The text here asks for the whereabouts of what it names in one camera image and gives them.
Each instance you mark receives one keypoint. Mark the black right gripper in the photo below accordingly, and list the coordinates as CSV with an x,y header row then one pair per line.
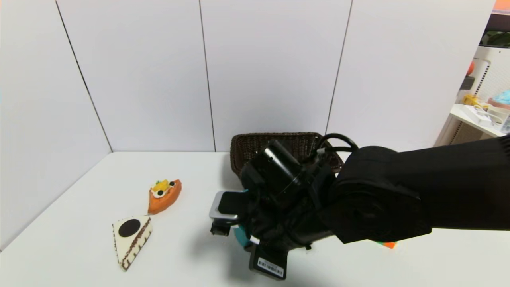
x,y
269,265

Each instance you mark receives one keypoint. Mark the teal toy saucepan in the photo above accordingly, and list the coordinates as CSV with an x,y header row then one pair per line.
x,y
241,237

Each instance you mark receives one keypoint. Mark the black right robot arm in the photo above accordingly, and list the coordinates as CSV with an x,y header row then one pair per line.
x,y
438,191

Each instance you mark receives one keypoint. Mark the brown wicker basket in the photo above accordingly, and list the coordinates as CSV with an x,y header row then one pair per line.
x,y
255,145

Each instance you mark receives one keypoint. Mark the yellow small object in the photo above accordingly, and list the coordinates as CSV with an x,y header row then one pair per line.
x,y
472,99

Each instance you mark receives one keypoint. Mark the colourful puzzle cube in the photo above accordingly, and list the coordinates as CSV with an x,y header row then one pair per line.
x,y
390,244

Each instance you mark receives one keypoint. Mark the orange cake slice fruit topping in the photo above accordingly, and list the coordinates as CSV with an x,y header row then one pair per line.
x,y
163,199

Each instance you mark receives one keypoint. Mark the white cake slice chocolate disc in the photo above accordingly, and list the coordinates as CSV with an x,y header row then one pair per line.
x,y
131,239

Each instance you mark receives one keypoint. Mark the white side desk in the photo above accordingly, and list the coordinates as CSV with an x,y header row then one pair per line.
x,y
474,119

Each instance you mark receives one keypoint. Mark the orange ball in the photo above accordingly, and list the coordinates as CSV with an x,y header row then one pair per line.
x,y
470,67

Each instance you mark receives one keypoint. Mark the green plant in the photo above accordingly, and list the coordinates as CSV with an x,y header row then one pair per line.
x,y
496,38

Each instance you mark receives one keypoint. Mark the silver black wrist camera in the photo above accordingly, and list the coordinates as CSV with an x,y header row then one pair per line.
x,y
229,203

